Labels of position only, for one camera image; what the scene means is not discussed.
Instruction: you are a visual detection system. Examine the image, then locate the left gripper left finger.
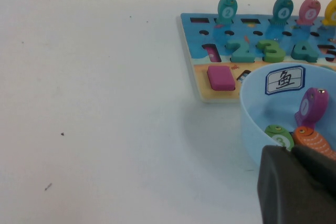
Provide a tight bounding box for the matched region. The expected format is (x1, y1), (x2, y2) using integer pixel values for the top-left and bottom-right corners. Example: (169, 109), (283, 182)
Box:
(257, 144), (336, 224)

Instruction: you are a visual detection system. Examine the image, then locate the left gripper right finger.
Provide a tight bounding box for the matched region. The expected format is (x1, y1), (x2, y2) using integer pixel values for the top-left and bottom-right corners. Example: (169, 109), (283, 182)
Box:
(291, 145), (336, 200)

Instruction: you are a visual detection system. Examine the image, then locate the light blue plastic bowl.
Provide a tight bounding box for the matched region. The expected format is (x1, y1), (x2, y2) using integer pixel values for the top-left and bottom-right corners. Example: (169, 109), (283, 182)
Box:
(239, 62), (336, 173)

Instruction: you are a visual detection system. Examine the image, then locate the magenta rectangle piece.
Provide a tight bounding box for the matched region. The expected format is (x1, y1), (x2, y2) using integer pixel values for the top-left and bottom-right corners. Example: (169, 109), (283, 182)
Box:
(206, 65), (236, 92)

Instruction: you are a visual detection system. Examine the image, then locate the colourful wooden puzzle board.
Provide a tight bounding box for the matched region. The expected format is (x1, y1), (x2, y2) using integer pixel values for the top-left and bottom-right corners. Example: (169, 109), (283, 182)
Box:
(180, 12), (336, 103)

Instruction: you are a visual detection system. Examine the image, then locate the orange fish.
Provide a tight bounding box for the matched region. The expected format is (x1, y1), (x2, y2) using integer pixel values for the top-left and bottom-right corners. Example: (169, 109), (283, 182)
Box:
(291, 126), (336, 161)

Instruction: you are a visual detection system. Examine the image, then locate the green fish three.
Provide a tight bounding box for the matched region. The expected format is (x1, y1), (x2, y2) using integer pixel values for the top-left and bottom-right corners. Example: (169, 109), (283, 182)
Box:
(264, 124), (295, 152)

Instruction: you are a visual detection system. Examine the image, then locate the purple fish one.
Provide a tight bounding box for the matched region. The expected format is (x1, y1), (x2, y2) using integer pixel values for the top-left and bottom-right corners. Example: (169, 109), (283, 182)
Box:
(293, 87), (330, 131)

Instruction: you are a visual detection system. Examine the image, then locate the teal number four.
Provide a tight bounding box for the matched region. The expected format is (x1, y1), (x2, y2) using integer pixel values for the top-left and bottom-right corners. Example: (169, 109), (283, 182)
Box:
(290, 41), (319, 65)

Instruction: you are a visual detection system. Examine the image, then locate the green number three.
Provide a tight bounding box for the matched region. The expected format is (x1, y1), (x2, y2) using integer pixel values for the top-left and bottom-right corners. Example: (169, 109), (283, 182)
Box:
(255, 39), (286, 63)

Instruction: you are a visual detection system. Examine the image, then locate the teal number two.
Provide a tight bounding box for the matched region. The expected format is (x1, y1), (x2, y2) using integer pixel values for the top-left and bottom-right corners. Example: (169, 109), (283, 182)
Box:
(226, 38), (256, 63)

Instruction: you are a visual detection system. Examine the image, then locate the pink fish five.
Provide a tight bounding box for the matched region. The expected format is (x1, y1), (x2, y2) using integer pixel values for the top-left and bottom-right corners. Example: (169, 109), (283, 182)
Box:
(296, 0), (322, 27)

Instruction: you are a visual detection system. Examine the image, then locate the yellow fish six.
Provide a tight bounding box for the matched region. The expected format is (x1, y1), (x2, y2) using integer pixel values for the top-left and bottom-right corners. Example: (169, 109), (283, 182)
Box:
(322, 0), (336, 27)

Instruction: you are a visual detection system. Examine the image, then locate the teal fish four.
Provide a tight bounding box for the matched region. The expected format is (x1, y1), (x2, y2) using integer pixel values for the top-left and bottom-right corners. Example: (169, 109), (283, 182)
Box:
(270, 0), (295, 26)

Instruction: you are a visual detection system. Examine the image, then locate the teal fish two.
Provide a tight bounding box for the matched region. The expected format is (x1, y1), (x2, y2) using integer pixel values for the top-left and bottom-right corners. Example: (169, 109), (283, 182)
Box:
(217, 0), (239, 26)

